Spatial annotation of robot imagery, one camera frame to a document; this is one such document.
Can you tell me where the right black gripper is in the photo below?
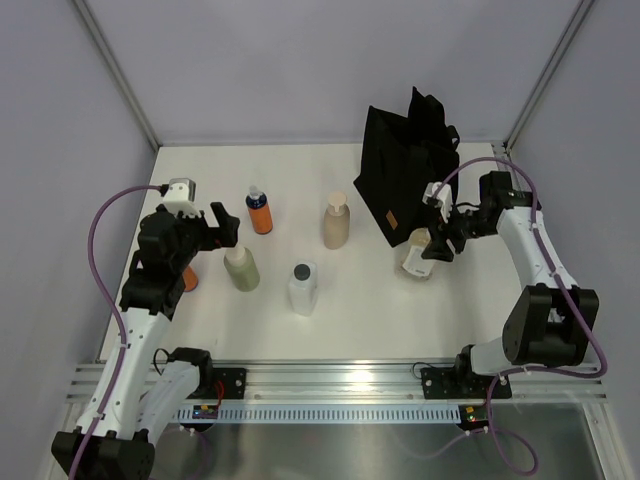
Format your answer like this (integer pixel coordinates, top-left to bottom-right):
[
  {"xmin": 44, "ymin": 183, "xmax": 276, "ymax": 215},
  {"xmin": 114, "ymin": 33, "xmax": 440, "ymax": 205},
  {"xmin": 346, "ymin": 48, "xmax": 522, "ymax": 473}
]
[{"xmin": 422, "ymin": 202, "xmax": 496, "ymax": 264}]

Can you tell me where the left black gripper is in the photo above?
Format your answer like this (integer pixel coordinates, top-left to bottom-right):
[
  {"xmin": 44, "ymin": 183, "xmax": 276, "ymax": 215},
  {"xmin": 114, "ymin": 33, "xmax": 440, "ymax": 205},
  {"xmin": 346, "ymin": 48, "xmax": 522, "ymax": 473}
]
[{"xmin": 170, "ymin": 203, "xmax": 238, "ymax": 273}]

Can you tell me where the clear yellow soap bottle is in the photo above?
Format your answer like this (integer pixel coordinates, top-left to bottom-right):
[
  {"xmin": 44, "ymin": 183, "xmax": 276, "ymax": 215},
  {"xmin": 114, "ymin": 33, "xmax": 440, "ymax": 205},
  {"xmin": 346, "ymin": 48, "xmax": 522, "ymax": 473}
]
[{"xmin": 397, "ymin": 228, "xmax": 436, "ymax": 281}]

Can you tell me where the black canvas bag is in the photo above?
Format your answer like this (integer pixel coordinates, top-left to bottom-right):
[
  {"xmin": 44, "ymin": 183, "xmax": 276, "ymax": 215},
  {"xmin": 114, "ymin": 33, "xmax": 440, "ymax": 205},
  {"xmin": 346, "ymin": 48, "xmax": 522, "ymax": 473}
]
[{"xmin": 354, "ymin": 88, "xmax": 460, "ymax": 247}]

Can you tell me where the beige pump bottle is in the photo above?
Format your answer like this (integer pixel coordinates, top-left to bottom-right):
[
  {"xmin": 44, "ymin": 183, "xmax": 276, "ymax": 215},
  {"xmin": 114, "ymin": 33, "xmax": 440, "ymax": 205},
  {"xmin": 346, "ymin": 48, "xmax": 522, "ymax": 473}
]
[{"xmin": 323, "ymin": 191, "xmax": 350, "ymax": 250}]

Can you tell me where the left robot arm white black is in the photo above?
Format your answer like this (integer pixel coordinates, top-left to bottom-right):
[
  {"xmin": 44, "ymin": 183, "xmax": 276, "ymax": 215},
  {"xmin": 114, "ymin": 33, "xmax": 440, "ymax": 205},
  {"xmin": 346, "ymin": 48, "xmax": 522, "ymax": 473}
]
[{"xmin": 51, "ymin": 202, "xmax": 240, "ymax": 479}]

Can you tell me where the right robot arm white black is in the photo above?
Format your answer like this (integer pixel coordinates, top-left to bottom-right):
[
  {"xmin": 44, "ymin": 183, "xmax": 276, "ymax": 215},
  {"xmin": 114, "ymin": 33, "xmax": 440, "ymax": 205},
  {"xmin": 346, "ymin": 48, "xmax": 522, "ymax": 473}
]
[{"xmin": 420, "ymin": 171, "xmax": 599, "ymax": 400}]

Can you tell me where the green frosted bottle beige cap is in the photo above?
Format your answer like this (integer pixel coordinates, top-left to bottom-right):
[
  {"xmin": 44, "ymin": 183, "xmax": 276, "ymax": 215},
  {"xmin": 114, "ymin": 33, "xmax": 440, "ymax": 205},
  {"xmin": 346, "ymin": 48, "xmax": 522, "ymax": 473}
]
[{"xmin": 223, "ymin": 244, "xmax": 260, "ymax": 292}]

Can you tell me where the orange bottle blue pump top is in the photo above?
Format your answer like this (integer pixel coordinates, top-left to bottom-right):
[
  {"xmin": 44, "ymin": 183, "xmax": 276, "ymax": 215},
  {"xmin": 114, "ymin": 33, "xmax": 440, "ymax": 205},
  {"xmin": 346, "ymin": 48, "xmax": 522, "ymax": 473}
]
[{"xmin": 245, "ymin": 185, "xmax": 273, "ymax": 235}]

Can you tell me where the orange spray bottle blue top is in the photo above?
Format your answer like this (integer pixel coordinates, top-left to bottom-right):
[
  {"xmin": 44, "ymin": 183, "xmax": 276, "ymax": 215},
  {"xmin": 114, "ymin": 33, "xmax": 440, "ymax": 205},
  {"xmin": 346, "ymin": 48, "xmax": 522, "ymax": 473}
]
[{"xmin": 182, "ymin": 266, "xmax": 199, "ymax": 292}]

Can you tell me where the white bottle grey cap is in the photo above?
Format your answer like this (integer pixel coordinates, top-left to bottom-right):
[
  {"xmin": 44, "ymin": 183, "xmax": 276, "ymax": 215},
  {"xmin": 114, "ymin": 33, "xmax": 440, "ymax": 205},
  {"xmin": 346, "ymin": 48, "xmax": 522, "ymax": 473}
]
[{"xmin": 288, "ymin": 262, "xmax": 318, "ymax": 317}]

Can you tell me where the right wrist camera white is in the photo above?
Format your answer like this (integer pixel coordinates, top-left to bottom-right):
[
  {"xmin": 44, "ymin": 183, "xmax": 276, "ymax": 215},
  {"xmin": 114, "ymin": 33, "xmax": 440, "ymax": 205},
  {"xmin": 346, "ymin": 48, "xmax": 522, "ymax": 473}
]
[{"xmin": 422, "ymin": 182, "xmax": 454, "ymax": 223}]

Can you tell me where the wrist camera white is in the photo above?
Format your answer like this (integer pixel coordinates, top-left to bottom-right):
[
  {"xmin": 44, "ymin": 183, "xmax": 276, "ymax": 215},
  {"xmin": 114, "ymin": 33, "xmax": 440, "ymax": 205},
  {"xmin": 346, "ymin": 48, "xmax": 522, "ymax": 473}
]
[
  {"xmin": 162, "ymin": 178, "xmax": 199, "ymax": 218},
  {"xmin": 422, "ymin": 182, "xmax": 454, "ymax": 223}
]

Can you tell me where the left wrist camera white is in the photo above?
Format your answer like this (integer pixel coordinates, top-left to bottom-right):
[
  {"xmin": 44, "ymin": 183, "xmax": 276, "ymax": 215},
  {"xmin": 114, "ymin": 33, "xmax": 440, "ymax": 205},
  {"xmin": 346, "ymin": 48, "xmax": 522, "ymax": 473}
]
[{"xmin": 162, "ymin": 178, "xmax": 199, "ymax": 218}]

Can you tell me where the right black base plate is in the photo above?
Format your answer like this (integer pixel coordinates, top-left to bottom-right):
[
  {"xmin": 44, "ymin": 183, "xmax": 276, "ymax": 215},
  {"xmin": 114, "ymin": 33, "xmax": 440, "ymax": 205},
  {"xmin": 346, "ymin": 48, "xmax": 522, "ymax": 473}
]
[{"xmin": 419, "ymin": 366, "xmax": 493, "ymax": 400}]

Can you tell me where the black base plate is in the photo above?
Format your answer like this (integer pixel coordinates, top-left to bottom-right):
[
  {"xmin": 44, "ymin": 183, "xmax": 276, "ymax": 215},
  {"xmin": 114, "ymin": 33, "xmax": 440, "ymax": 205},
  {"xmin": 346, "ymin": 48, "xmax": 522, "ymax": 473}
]
[
  {"xmin": 419, "ymin": 366, "xmax": 493, "ymax": 400},
  {"xmin": 197, "ymin": 367, "xmax": 247, "ymax": 400}
]

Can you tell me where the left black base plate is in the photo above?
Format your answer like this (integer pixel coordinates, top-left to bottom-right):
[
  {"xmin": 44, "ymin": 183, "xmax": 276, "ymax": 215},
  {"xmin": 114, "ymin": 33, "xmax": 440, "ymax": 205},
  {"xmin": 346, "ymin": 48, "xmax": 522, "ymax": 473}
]
[{"xmin": 197, "ymin": 367, "xmax": 247, "ymax": 400}]

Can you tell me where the aluminium mounting rail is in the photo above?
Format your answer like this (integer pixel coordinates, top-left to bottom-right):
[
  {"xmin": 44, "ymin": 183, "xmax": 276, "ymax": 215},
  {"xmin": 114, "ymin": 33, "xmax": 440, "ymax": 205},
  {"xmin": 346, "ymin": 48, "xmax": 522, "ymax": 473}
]
[{"xmin": 64, "ymin": 360, "xmax": 609, "ymax": 405}]

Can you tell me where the white slotted cable duct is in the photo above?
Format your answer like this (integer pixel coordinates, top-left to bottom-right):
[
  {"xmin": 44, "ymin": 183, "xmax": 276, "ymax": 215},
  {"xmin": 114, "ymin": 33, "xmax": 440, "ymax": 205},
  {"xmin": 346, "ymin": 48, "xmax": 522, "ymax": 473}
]
[{"xmin": 171, "ymin": 404, "xmax": 461, "ymax": 425}]

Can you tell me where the left aluminium corner post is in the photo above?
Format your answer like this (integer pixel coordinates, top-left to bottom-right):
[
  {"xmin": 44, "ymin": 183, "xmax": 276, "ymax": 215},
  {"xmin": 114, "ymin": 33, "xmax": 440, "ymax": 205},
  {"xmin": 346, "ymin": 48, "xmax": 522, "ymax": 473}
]
[{"xmin": 69, "ymin": 0, "xmax": 162, "ymax": 153}]

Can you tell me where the aluminium corner post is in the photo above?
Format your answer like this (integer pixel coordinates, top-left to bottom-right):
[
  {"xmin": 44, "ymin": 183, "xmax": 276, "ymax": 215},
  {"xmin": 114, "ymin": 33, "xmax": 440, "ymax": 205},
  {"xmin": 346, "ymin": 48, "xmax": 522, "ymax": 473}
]
[
  {"xmin": 69, "ymin": 0, "xmax": 162, "ymax": 153},
  {"xmin": 502, "ymin": 0, "xmax": 598, "ymax": 156}
]

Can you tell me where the right aluminium corner post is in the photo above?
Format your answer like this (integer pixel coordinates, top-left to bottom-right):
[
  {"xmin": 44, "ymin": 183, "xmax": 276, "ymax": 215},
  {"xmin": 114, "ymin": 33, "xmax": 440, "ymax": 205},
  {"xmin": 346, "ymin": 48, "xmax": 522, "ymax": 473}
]
[{"xmin": 502, "ymin": 0, "xmax": 598, "ymax": 156}]

